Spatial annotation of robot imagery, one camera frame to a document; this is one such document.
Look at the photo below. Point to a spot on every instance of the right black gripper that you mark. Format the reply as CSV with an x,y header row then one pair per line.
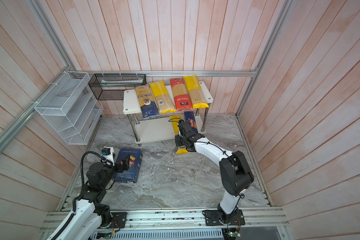
x,y
178,143

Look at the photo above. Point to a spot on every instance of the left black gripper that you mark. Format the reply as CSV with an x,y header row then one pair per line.
x,y
125,165

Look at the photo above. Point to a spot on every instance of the blue Barilla pasta box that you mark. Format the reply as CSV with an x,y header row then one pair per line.
x,y
135,159

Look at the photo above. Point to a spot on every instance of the yellow Pastatime spaghetti bag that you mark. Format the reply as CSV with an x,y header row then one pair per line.
x,y
175,121

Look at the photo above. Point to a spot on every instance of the blue Barilla spaghetti box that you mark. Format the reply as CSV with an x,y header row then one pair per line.
x,y
190,117

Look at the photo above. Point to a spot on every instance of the red spaghetti bag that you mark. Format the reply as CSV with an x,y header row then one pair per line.
x,y
181,96

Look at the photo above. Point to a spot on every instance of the yellow spaghetti bag with barcode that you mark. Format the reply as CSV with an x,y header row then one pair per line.
x,y
162,97

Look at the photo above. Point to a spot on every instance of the dark blue spaghetti bag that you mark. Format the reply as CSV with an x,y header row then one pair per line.
x,y
146,102

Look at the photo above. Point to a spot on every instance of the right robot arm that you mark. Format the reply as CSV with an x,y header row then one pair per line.
x,y
236,175

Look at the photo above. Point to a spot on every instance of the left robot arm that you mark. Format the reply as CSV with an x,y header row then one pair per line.
x,y
87,198

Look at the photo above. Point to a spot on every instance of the black mesh basket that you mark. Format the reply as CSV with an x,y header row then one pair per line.
x,y
111,87

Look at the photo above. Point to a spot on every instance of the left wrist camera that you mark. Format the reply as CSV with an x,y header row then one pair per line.
x,y
108,156

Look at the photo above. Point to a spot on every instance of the aluminium frame back bar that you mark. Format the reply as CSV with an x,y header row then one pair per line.
x,y
157,74

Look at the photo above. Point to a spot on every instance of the aluminium frame bar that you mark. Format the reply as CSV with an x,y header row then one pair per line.
x,y
157,74
16,126

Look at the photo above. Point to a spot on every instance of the white wire mesh rack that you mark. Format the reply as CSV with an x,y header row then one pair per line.
x,y
72,113

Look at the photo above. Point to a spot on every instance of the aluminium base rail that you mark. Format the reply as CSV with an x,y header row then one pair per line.
x,y
183,223

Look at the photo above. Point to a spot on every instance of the aluminium frame left bar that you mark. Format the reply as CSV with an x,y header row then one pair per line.
x,y
16,126

